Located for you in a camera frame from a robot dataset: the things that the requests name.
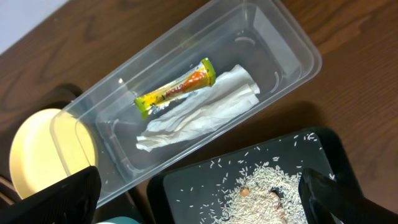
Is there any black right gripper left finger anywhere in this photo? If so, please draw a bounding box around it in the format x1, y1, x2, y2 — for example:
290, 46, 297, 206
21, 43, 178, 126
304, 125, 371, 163
1, 166, 101, 224

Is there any pile of rice waste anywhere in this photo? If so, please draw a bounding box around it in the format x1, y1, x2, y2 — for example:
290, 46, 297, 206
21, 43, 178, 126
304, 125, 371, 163
174, 132, 336, 224

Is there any white crumpled napkin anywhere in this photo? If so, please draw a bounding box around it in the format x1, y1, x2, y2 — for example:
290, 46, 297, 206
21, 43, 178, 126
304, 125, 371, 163
136, 65, 261, 152

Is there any clear plastic waste bin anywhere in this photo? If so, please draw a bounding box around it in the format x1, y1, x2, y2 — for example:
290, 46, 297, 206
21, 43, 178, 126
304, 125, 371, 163
50, 0, 322, 206

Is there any black waste tray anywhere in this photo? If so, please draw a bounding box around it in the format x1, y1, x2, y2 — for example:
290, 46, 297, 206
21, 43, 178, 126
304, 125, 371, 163
146, 126, 364, 224

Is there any light blue bowl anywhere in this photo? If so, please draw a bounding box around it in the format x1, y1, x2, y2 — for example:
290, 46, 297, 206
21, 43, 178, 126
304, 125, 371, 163
96, 217, 140, 224

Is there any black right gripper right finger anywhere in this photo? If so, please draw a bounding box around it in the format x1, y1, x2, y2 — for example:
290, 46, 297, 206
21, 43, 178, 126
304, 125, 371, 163
298, 168, 397, 224

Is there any yellow orange snack wrapper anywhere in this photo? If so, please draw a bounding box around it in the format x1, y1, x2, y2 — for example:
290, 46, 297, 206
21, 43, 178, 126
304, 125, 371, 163
134, 58, 216, 119

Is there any yellow round plate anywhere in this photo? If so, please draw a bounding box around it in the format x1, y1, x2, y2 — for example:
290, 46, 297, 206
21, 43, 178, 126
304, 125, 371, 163
9, 108, 98, 199

